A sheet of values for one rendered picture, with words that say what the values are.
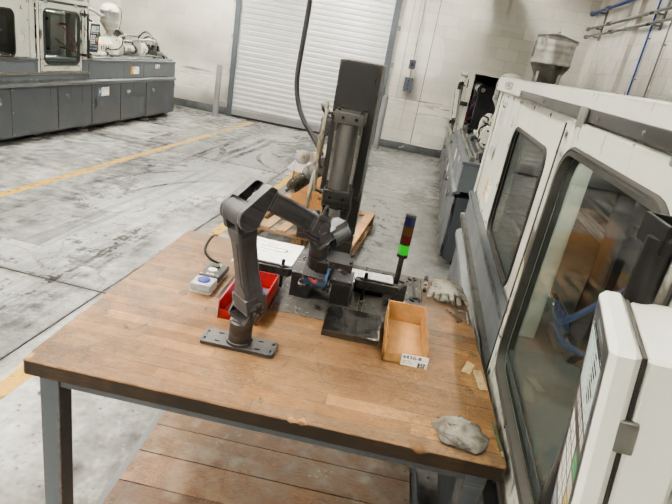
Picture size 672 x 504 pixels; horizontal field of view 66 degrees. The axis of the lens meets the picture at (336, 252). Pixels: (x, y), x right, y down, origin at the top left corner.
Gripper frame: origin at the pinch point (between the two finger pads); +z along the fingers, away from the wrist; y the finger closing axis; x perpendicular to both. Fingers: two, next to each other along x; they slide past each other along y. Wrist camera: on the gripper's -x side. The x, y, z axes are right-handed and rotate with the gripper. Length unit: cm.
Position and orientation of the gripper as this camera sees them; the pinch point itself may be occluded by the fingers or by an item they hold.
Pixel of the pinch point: (313, 280)
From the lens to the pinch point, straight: 161.0
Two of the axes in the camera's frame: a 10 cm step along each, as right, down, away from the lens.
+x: -9.8, -2.1, 0.2
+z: -1.2, 6.0, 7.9
